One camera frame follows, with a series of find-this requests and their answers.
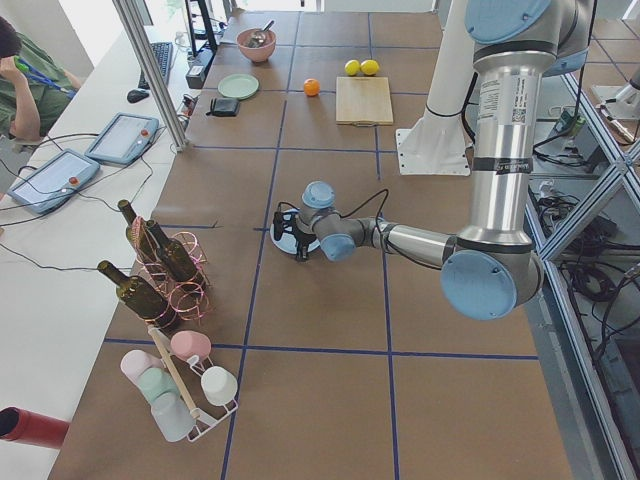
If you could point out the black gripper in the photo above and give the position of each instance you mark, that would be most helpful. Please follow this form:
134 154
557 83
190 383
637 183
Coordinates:
303 237

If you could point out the orange fruit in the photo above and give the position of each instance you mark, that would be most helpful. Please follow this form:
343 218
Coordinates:
311 87

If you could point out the light blue plate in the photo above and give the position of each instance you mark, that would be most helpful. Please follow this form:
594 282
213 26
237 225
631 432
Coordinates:
287 243

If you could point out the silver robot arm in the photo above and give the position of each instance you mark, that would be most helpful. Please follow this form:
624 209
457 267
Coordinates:
474 145

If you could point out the light green plate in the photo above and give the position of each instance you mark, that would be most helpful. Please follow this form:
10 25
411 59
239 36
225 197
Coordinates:
238 86

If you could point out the bamboo cutting board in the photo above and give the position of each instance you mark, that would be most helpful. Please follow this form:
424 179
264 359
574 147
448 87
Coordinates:
363 101

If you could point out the dark green wine bottle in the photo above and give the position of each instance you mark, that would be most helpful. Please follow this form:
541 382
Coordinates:
142 298

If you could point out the white cup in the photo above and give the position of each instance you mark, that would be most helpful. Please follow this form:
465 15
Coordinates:
219 386

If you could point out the upper yellow lemon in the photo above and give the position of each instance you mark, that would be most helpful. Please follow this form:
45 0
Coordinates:
352 68

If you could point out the yellow lemon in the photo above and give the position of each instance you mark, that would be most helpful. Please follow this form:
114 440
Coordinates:
352 68
369 67

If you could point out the pink bowl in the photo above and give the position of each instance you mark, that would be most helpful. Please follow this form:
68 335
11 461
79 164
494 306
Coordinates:
255 52

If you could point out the lower yellow lemon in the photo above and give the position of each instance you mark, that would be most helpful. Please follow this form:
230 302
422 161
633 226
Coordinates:
369 67

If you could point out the far blue teach pendant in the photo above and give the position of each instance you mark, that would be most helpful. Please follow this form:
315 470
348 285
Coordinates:
123 139

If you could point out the blue teach pendant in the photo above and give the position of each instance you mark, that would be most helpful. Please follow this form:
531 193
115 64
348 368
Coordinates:
123 139
55 182

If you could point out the metal spoon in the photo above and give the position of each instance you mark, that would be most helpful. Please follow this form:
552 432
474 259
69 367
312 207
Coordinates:
259 36

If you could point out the mint green cup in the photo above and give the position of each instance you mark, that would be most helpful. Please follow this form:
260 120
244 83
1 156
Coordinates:
154 382

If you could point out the pale pink cup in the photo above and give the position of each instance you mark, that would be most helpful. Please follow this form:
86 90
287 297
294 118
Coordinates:
135 362

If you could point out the black computer mouse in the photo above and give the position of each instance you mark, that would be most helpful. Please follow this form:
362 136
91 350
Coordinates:
136 95

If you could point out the pale blue cup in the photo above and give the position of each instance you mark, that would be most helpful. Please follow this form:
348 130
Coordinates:
172 417

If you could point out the black keyboard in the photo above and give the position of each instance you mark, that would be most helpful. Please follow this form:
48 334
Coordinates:
163 53

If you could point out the near blue teach pendant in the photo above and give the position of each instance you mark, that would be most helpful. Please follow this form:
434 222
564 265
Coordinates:
55 182

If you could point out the seated person green shirt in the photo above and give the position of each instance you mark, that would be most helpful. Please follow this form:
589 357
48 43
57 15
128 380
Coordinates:
35 90

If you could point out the red cylinder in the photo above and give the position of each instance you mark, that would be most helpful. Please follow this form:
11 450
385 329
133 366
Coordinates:
26 427

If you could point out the copper wire bottle rack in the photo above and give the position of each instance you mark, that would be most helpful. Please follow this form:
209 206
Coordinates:
191 306

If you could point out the wooden rack handle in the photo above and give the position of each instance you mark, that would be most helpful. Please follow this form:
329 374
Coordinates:
162 342

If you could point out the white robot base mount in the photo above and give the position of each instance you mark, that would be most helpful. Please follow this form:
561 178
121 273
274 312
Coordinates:
436 144

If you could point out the white wire cup rack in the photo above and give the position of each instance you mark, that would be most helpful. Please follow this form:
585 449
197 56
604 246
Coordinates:
203 395

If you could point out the aluminium frame post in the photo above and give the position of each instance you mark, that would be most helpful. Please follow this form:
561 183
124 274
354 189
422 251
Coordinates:
133 25

